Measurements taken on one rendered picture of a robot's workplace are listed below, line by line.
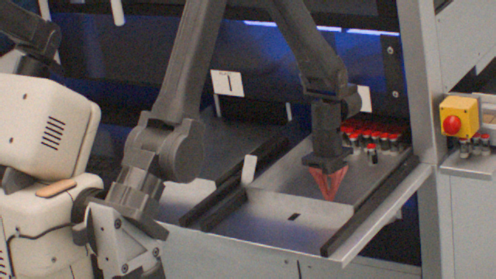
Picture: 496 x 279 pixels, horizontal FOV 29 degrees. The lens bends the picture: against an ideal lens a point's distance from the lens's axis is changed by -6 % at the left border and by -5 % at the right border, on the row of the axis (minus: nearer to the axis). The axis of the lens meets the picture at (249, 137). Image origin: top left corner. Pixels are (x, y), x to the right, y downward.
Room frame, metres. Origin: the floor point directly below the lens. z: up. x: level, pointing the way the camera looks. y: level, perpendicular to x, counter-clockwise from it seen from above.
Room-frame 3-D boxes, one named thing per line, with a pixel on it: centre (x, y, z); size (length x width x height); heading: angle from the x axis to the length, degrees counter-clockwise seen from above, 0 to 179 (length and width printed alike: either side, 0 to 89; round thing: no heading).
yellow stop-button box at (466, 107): (1.88, -0.45, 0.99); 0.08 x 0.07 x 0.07; 142
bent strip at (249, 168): (1.94, 0.04, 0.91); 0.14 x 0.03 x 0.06; 142
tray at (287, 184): (1.95, -0.18, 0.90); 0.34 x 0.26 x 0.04; 142
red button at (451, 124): (1.85, -0.42, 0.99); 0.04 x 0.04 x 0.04; 52
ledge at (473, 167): (1.91, -0.49, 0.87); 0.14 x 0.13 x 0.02; 142
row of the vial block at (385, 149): (2.03, -0.25, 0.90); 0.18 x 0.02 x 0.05; 51
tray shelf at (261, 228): (2.00, -0.01, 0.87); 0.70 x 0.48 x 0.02; 52
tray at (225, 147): (2.16, 0.08, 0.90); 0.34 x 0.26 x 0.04; 142
